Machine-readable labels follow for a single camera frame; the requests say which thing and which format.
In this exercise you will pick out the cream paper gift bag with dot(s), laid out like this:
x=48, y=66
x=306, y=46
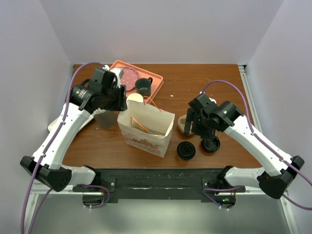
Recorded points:
x=152, y=117

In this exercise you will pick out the beige pulp cup carrier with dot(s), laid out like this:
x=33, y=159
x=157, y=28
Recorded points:
x=181, y=125

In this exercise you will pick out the grey cylindrical utensil holder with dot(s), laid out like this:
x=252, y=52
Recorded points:
x=106, y=119

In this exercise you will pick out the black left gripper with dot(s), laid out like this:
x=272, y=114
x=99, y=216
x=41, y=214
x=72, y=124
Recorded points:
x=121, y=104

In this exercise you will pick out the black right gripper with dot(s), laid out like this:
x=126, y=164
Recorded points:
x=191, y=115

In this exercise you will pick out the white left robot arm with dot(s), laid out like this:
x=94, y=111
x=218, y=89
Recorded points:
x=46, y=163

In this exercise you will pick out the aluminium frame rail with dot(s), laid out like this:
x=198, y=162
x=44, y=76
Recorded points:
x=278, y=168

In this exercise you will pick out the black mounting base plate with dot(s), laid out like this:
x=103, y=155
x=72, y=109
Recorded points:
x=153, y=183

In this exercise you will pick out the dark green mug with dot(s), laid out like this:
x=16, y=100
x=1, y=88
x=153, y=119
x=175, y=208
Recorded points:
x=143, y=86

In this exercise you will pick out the pink polka dot plate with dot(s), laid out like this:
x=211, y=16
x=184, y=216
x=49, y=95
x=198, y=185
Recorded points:
x=129, y=78

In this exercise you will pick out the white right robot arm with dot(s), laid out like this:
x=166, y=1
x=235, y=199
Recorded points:
x=219, y=122

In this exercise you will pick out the black plastic cup lid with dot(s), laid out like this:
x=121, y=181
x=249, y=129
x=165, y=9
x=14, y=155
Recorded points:
x=185, y=151

